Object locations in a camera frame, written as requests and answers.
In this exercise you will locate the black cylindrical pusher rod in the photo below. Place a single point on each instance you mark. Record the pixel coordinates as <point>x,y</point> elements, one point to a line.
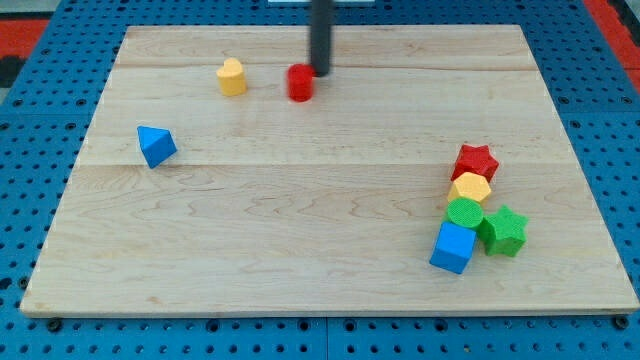
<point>320,36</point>

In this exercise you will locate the red cylinder block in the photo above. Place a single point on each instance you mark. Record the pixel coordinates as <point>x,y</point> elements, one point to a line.
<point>300,82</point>

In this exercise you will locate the yellow heart block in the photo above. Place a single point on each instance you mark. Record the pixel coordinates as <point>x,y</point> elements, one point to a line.
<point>231,77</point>

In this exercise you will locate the wooden board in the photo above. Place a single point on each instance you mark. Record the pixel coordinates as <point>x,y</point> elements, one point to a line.
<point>329,207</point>

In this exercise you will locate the blue triangular prism block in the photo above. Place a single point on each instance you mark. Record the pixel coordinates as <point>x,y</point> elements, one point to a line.
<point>156,144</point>

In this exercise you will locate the red star block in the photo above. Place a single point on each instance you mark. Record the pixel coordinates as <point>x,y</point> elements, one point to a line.
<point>477,160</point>

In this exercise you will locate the yellow hexagon block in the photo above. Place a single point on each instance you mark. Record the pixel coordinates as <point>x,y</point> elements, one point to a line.
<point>470,185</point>

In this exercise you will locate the green cylinder block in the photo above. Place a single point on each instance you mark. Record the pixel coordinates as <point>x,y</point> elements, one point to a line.
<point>464,212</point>

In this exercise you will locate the blue cube block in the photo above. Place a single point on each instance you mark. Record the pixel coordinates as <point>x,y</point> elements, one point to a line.
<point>453,247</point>

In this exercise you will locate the green star block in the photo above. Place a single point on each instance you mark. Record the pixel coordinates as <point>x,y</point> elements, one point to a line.
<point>503,232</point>

